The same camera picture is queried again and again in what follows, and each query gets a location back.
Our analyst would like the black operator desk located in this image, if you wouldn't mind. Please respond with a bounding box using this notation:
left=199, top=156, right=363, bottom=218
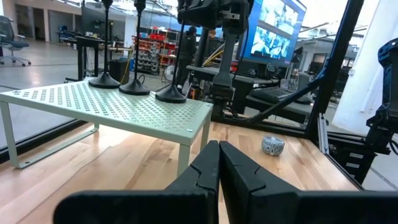
left=186, top=65, right=313, bottom=124

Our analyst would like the black standing desk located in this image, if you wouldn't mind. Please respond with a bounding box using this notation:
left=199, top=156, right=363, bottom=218
left=58, top=34, right=103, bottom=82

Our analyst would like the large blue lit monitor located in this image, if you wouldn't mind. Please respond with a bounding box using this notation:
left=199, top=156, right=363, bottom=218
left=239, top=0, right=308, bottom=68

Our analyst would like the red parts bin rack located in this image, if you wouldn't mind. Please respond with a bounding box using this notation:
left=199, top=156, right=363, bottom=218
left=132, top=29, right=180, bottom=75

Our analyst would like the black keyboard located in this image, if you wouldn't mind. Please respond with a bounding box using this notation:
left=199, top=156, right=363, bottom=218
left=250, top=86, right=299, bottom=103

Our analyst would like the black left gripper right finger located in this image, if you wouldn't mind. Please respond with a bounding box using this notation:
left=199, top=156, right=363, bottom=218
left=220, top=141, right=398, bottom=224

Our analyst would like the black monitor stand pole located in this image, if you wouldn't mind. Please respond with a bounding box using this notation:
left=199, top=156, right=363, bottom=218
left=196, top=27, right=210, bottom=60

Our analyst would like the silver aluminium extrusion bar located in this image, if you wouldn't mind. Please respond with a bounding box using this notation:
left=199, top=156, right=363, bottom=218
left=316, top=112, right=330, bottom=156

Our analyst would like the round floor fan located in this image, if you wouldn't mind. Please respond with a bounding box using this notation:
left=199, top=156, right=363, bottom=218
left=163, top=64, right=177, bottom=82

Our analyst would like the black waste bin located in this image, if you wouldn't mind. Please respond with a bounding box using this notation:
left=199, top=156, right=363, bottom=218
left=108, top=58, right=131, bottom=83

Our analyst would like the black computer monitor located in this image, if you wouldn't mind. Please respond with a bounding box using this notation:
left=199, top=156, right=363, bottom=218
left=81, top=6, right=106, bottom=37

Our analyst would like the pale green perforated metal shelf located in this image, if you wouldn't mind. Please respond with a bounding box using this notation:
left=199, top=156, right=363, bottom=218
left=0, top=80, right=215, bottom=178

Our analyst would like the person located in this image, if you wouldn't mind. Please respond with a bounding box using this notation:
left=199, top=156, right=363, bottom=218
left=175, top=26, right=198, bottom=91

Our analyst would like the dark mesh office chair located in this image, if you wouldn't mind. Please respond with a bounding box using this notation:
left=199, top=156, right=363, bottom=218
left=0, top=15, right=32, bottom=67

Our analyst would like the tall black candlestick holder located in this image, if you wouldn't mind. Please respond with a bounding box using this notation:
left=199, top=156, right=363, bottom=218
left=155, top=20, right=187, bottom=104
left=88, top=0, right=121, bottom=90
left=119, top=0, right=150, bottom=96

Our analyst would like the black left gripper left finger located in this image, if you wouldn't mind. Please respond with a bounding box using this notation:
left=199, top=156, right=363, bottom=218
left=52, top=140, right=221, bottom=224

